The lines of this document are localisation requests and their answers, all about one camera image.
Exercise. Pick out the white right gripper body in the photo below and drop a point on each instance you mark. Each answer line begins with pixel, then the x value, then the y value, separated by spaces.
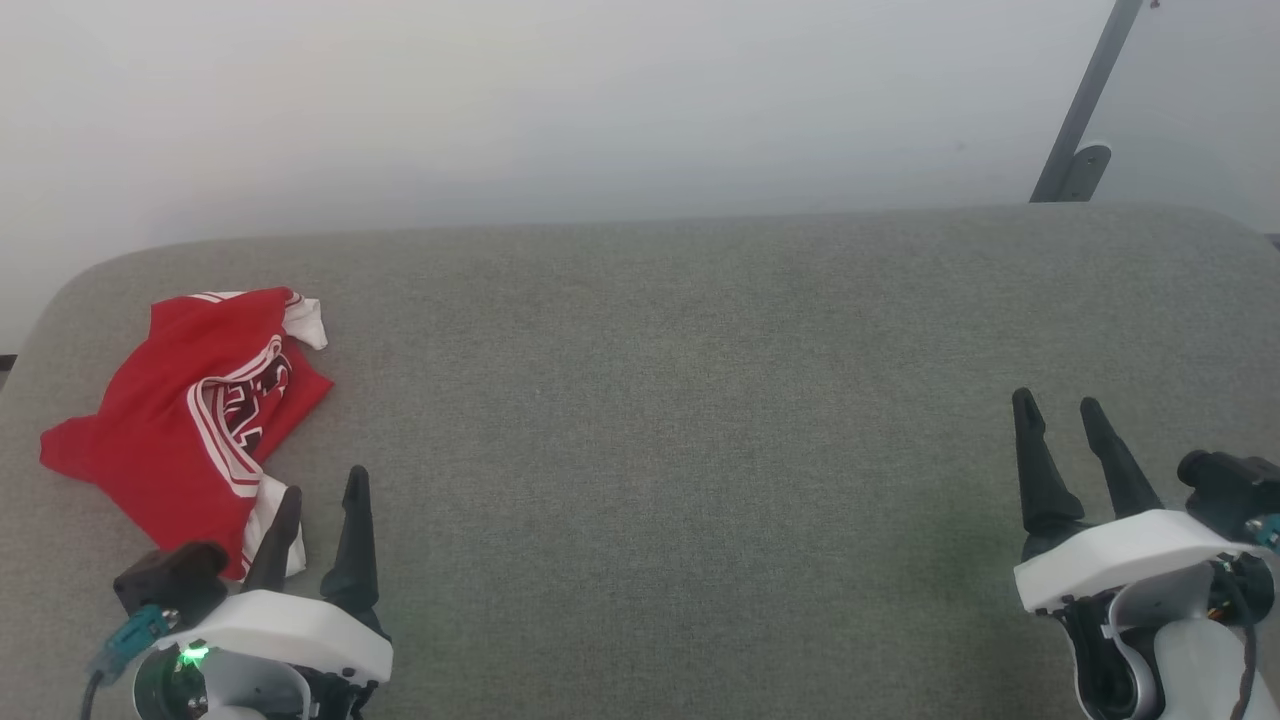
pixel 1120 555

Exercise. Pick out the grey pole foot bracket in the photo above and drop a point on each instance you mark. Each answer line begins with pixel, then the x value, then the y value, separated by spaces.
pixel 1088 170

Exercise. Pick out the red printed t-shirt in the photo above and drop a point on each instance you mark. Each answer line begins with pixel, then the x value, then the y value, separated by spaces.
pixel 165 420

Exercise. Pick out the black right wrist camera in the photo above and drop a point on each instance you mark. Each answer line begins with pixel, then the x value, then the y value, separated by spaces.
pixel 1230 490

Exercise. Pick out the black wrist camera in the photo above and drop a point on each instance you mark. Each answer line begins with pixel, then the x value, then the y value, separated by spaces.
pixel 1230 490
pixel 172 580

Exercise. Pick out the grey metal pole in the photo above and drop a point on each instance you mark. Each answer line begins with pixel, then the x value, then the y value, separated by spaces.
pixel 1092 90

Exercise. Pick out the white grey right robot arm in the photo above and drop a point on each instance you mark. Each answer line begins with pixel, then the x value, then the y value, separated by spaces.
pixel 1190 660

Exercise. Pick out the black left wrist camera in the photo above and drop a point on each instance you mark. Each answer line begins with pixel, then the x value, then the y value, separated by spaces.
pixel 172 580

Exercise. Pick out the grey fabric sofa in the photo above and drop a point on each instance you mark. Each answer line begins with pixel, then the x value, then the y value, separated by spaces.
pixel 660 430

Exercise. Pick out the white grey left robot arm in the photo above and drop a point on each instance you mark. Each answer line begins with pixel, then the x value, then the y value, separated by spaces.
pixel 235 692

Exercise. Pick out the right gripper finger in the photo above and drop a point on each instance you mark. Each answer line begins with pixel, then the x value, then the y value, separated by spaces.
pixel 1122 475
pixel 1042 480

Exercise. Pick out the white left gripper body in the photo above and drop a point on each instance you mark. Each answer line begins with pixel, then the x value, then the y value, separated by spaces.
pixel 290 628

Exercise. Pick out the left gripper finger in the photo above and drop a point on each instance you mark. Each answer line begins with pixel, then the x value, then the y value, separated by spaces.
pixel 352 560
pixel 275 545

